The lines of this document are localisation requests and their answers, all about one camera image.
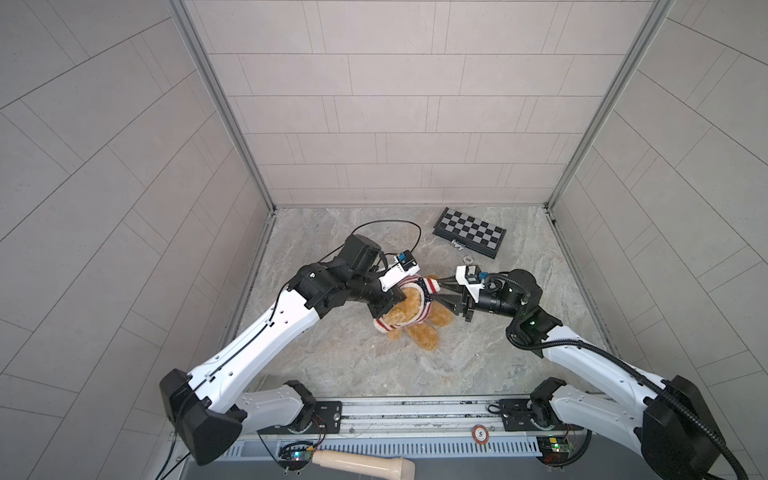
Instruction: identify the red white striped knit sweater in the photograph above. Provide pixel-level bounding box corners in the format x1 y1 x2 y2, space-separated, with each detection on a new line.
373 276 441 333

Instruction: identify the tan plush teddy bear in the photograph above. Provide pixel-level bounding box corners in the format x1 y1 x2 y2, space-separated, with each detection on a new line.
383 284 456 353

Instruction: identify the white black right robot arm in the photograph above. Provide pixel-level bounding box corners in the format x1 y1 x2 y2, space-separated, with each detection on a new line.
433 266 743 479

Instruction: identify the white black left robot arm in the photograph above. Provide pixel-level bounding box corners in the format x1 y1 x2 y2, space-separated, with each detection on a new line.
159 234 419 466

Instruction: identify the folded black chess board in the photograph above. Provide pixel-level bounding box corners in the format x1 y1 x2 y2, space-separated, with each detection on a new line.
433 207 507 259

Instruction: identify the red white poker chip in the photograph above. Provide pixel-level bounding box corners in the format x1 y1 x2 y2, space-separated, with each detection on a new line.
472 425 489 445

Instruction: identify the right green circuit board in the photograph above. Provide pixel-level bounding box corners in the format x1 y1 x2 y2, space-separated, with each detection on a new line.
536 436 572 465

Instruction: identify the green circuit board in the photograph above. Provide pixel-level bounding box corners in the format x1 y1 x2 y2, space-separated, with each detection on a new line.
277 441 316 472
536 436 572 465

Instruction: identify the left green circuit board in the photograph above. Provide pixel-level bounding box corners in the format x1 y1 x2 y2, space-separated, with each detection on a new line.
277 441 316 472

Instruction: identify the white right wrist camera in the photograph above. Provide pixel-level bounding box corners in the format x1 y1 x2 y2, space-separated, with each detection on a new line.
455 265 487 303

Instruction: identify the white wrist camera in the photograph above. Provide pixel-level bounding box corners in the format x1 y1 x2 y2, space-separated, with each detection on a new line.
379 250 420 292
455 265 487 303

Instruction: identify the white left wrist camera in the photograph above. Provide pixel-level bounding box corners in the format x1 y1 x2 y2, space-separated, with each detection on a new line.
379 250 420 292

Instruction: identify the black left camera cable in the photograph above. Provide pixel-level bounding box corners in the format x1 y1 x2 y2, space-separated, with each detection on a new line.
317 219 423 265

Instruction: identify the aluminium front rail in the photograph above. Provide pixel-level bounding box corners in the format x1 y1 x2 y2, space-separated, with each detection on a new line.
161 392 679 480

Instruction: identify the black corrugated right cable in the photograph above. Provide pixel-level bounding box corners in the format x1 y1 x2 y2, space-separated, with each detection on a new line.
506 326 750 480

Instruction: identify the beige wooden handle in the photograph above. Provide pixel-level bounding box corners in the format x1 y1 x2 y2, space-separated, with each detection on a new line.
311 450 416 480

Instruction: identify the aluminium corner frame post right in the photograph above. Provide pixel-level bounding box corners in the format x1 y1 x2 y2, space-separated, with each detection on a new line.
544 0 675 216

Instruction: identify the aluminium corner frame post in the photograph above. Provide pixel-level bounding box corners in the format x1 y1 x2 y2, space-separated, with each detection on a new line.
544 0 675 216
166 0 276 216

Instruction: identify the aluminium corner frame post left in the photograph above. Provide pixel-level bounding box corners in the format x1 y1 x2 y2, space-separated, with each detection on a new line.
166 0 276 216

